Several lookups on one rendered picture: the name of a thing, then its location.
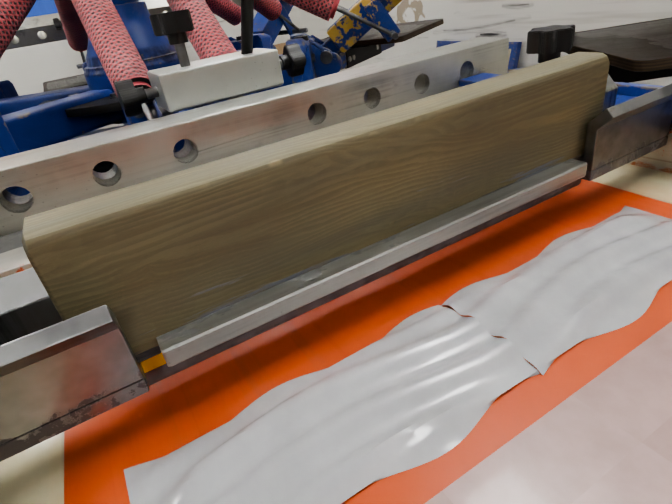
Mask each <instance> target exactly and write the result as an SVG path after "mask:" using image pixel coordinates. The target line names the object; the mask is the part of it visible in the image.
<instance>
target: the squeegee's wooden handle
mask: <svg viewBox="0 0 672 504"><path fill-rule="evenodd" d="M609 64H610V62H609V59H608V56H607V55H605V54H604V53H601V52H576V53H572V54H569V55H566V56H562V57H559V58H556V59H552V60H549V61H546V62H542V63H539V64H536V65H532V66H529V67H526V68H522V69H519V70H516V71H512V72H509V73H506V74H502V75H499V76H496V77H492V78H489V79H486V80H482V81H479V82H476V83H472V84H469V85H466V86H462V87H459V88H456V89H452V90H449V91H446V92H442V93H439V94H436V95H432V96H429V97H426V98H422V99H419V100H416V101H412V102H409V103H406V104H402V105H399V106H396V107H392V108H389V109H386V110H382V111H379V112H376V113H372V114H369V115H366V116H362V117H359V118H356V119H352V120H349V121H346V122H342V123H339V124H336V125H332V126H329V127H326V128H322V129H319V130H316V131H312V132H309V133H306V134H302V135H299V136H296V137H292V138H289V139H286V140H282V141H279V142H276V143H272V144H269V145H266V146H262V147H259V148H256V149H252V150H249V151H246V152H242V153H239V154H236V155H232V156H229V157H226V158H222V159H219V160H216V161H212V162H209V163H206V164H202V165H199V166H196V167H192V168H189V169H186V170H182V171H179V172H176V173H172V174H169V175H166V176H162V177H159V178H156V179H152V180H149V181H146V182H142V183H139V184H136V185H132V186H129V187H126V188H122V189H119V190H116V191H112V192H109V193H106V194H102V195H99V196H96V197H92V198H89V199H86V200H82V201H79V202H76V203H72V204H69V205H66V206H62V207H59V208H56V209H52V210H49V211H46V212H42V213H39V214H36V215H32V216H29V217H26V218H24V224H23V233H22V245H23V248H24V251H25V253H26V255H27V257H28V260H29V261H30V263H31V265H32V267H33V268H34V270H35V272H36V274H37V275H38V277H39V279H40V281H41V283H42V284H43V286H44V288H45V290H46V291H47V293H48V295H49V297H50V298H51V300H52V302H53V304H54V306H55V307H56V309H57V311H58V313H59V314H60V316H61V318H62V320H63V321H64V320H67V319H69V318H72V317H74V316H77V315H80V314H82V313H85V312H87V311H90V310H92V309H95V308H97V307H100V306H103V305H107V306H108V307H109V308H110V310H111V311H112V312H113V313H114V315H115V316H116V318H117V320H118V323H119V325H120V327H121V329H122V331H123V333H124V335H125V337H126V339H127V341H128V343H129V345H130V347H131V349H132V351H133V353H134V355H135V357H136V359H137V361H138V363H140V362H142V361H144V360H147V359H149V358H151V357H153V356H156V355H158V354H160V353H162V352H161V350H160V347H159V344H158V342H157V339H156V337H158V336H160V335H163V334H165V333H167V332H170V331H172V330H174V329H177V328H179V327H181V326H184V325H186V324H188V323H191V322H193V321H195V320H198V319H200V318H202V317H205V316H207V315H209V314H212V313H214V312H216V311H218V310H221V309H223V308H225V307H228V306H230V305H232V304H235V303H237V302H239V301H242V300H244V299H246V298H249V297H251V296H253V295H256V294H258V293H260V292H263V291H265V290H267V289H270V288H272V287H274V286H277V285H279V284H281V283H284V282H286V281H288V280H291V279H293V278H295V277H297V276H300V275H302V274H304V273H307V272H309V271H311V270H314V269H316V268H318V267H321V266H323V265H325V264H328V263H330V262H332V261H335V260H337V259H339V258H342V257H344V256H346V255H349V254H351V253H353V252H356V251H358V250H360V249H363V248H365V247H367V246H369V245H372V244H374V243H376V242H379V241H381V240H383V239H386V238H388V237H390V236H393V235H395V234H397V233H400V232H402V231H404V230H407V229H409V228H411V227H414V226H416V225H418V224H421V223H423V222H425V221H428V220H430V219H432V218H435V217H437V216H439V215H441V214H444V213H446V212H448V211H451V210H453V209H455V208H458V207H460V206H462V205H465V204H467V203H469V202H472V201H474V200H476V199H479V198H481V197H483V196H486V195H488V194H490V193H493V192H495V191H497V190H500V189H502V188H504V187H507V186H509V185H511V184H513V183H516V182H518V181H520V180H523V179H525V178H527V177H530V176H532V175H534V174H537V173H539V172H541V171H544V170H546V169H548V168H551V167H553V166H555V165H558V164H560V163H562V162H565V161H567V160H569V159H576V160H580V161H583V157H584V149H585V142H586V134H587V127H588V124H589V122H590V121H592V120H593V119H594V118H596V117H597V116H598V115H599V114H601V113H602V112H603V105H604V98H605V91H606V85H607V78H608V71H609Z"/></svg>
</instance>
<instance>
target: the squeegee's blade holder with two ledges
mask: <svg viewBox="0 0 672 504"><path fill-rule="evenodd" d="M586 171H587V162H584V161H580V160H576V159H569V160H567V161H565V162H562V163H560V164H558V165H555V166H553V167H551V168H548V169H546V170H544V171H541V172H539V173H537V174H534V175H532V176H530V177H527V178H525V179H523V180H520V181H518V182H516V183H513V184H511V185H509V186H507V187H504V188H502V189H500V190H497V191H495V192H493V193H490V194H488V195H486V196H483V197H481V198H479V199H476V200H474V201H472V202H469V203H467V204H465V205H462V206H460V207H458V208H455V209H453V210H451V211H448V212H446V213H444V214H441V215H439V216H437V217H435V218H432V219H430V220H428V221H425V222H423V223H421V224H418V225H416V226H414V227H411V228H409V229H407V230H404V231H402V232H400V233H397V234H395V235H393V236H390V237H388V238H386V239H383V240H381V241H379V242H376V243H374V244H372V245H369V246H367V247H365V248H363V249H360V250H358V251H356V252H353V253H351V254H349V255H346V256H344V257H342V258H339V259H337V260H335V261H332V262H330V263H328V264H325V265H323V266H321V267H318V268H316V269H314V270H311V271H309V272H307V273H304V274H302V275H300V276H297V277H295V278H293V279H291V280H288V281H286V282H284V283H281V284H279V285H277V286H274V287H272V288H270V289H267V290H265V291H263V292H260V293H258V294H256V295H253V296H251V297H249V298H246V299H244V300H242V301H239V302H237V303H235V304H232V305H230V306H228V307H225V308H223V309H221V310H218V311H216V312H214V313H212V314H209V315H207V316H205V317H202V318H200V319H198V320H195V321H193V322H191V323H188V324H186V325H184V326H181V327H179V328H177V329H174V330H172V331H170V332H167V333H165V334H163V335H160V336H158V337H156V339H157V342H158V344H159V347H160V350H161V352H162V355H163V357H164V359H165V361H166V363H167V366H168V367H170V366H174V365H176V364H178V363H181V362H183V361H185V360H187V359H189V358H191V357H194V356H196V355H198V354H200V353H202V352H204V351H207V350H209V349H211V348H213V347H215V346H217V345H220V344H222V343H224V342H226V341H228V340H230V339H233V338H235V337H237V336H239V335H241V334H244V333H246V332H248V331H250V330H252V329H254V328H257V327H259V326H261V325H263V324H265V323H267V322H270V321H272V320H274V319H276V318H278V317H280V316H283V315H285V314H287V313H289V312H291V311H293V310H296V309H298V308H300V307H302V306H304V305H307V304H309V303H311V302H313V301H315V300H317V299H320V298H322V297H324V296H326V295H328V294H330V293H333V292H335V291H337V290H339V289H341V288H343V287H346V286H348V285H350V284H352V283H354V282H356V281H359V280H361V279H363V278H365V277H367V276H370V275H372V274H374V273H376V272H378V271H380V270H383V269H385V268H387V267H389V266H391V265H393V264H396V263H398V262H400V261H402V260H404V259H406V258H409V257H411V256H413V255H415V254H417V253H419V252H422V251H424V250H426V249H428V248H430V247H432V246H435V245H437V244H439V243H441V242H443V241H446V240H448V239H450V238H452V237H454V236H456V235H459V234H461V233H463V232H465V231H467V230H469V229H472V228H474V227H476V226H478V225H480V224H482V223H485V222H487V221H489V220H491V219H493V218H495V217H498V216H500V215H502V214H504V213H506V212H509V211H511V210H513V209H515V208H517V207H519V206H522V205H524V204H526V203H528V202H530V201H532V200H535V199H537V198H539V197H541V196H543V195H545V194H548V193H550V192H552V191H554V190H556V189H558V188H561V187H563V186H565V185H567V184H569V183H572V182H574V181H576V180H578V179H580V178H582V177H584V176H585V175H586Z"/></svg>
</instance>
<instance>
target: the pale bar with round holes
mask: <svg viewBox="0 0 672 504"><path fill-rule="evenodd" d="M508 49H509V38H508V37H477V38H473V39H469V40H465V41H461V42H457V43H453V44H449V45H445V46H441V47H437V48H433V49H429V50H425V51H421V52H417V53H413V54H409V55H405V56H401V57H397V58H394V59H390V60H386V61H382V62H378V63H374V64H370V65H366V66H362V67H358V68H354V69H350V70H346V71H342V72H338V73H334V74H330V75H326V76H322V77H318V78H314V79H310V80H306V81H302V82H298V83H294V84H290V85H286V86H282V87H278V88H274V89H270V90H267V91H263V92H259V93H255V94H251V95H247V96H243V97H239V98H235V99H231V100H227V101H223V102H219V103H215V104H211V105H207V106H203V107H199V108H195V109H191V110H187V111H183V112H179V113H175V114H171V115H167V116H163V117H159V118H155V119H151V120H147V121H143V122H140V123H136V124H132V125H128V126H124V127H120V128H116V129H112V130H108V131H104V132H100V133H96V134H92V135H88V136H84V137H80V138H76V139H72V140H68V141H64V142H60V143H56V144H52V145H48V146H44V147H40V148H36V149H32V150H28V151H24V152H20V153H16V154H13V155H9V156H5V157H1V158H0V237H2V236H5V235H8V234H11V233H15V232H18V231H21V230H23V224H24V218H26V217H29V216H32V215H36V214H39V213H42V212H46V211H49V210H52V209H56V208H59V207H62V206H66V205H69V204H72V203H76V202H79V201H82V200H86V199H89V198H92V197H96V196H99V195H102V194H106V193H109V192H112V191H116V190H119V189H122V188H126V187H129V186H132V185H136V184H139V183H142V182H146V181H149V180H152V179H156V178H159V177H162V176H166V175H169V174H172V173H176V172H179V171H182V170H186V169H189V168H192V167H196V166H199V165H202V164H206V163H209V162H212V161H216V160H219V159H222V158H226V157H229V156H232V155H236V154H239V153H242V152H246V151H249V150H252V149H256V148H259V147H262V146H266V145H269V144H272V143H276V142H279V141H282V140H286V139H289V138H292V137H296V136H299V135H302V134H306V133H309V132H312V131H316V130H319V129H322V128H326V127H329V126H332V125H336V124H339V123H342V122H346V121H349V120H352V119H356V118H359V117H362V116H366V115H369V114H372V113H376V112H379V111H382V110H386V109H389V108H392V107H396V106H399V105H402V104H406V103H409V102H412V101H416V100H419V99H422V98H426V97H429V96H432V95H436V94H439V93H442V92H446V91H449V90H452V89H456V88H459V87H461V86H459V80H460V79H464V78H467V77H470V76H474V75H477V74H481V73H490V74H506V73H507V72H508ZM182 139H184V140H185V143H184V146H183V148H182V149H181V150H180V151H178V152H173V150H174V146H175V144H176V143H177V142H178V141H180V140H182ZM102 161H110V162H113V163H114V165H113V167H112V168H111V169H110V170H109V171H107V172H104V173H99V172H96V171H93V169H94V167H95V165H97V164H98V163H100V162H102ZM13 186H18V187H22V188H25V189H27V190H28V191H29V192H30V193H29V194H27V195H23V196H17V195H13V194H11V193H10V192H8V191H7V190H6V188H8V187H13Z"/></svg>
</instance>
